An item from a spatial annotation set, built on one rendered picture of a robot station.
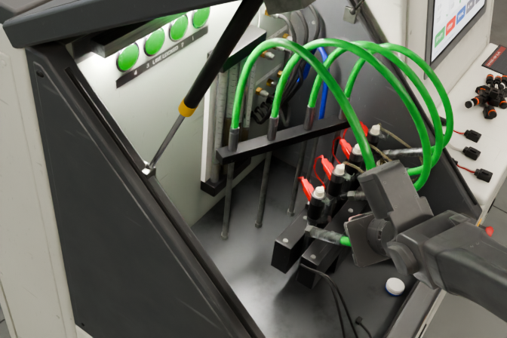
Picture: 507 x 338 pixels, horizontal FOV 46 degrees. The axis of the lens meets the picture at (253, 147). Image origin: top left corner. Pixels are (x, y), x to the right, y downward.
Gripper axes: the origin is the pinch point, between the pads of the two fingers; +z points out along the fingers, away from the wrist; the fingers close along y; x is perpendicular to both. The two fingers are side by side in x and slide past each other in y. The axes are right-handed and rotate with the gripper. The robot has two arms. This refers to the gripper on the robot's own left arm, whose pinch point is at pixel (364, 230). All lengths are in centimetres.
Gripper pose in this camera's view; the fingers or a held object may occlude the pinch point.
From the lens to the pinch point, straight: 95.3
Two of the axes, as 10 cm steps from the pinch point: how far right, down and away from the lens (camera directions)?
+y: -9.5, 2.7, -1.6
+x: 2.8, 9.6, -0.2
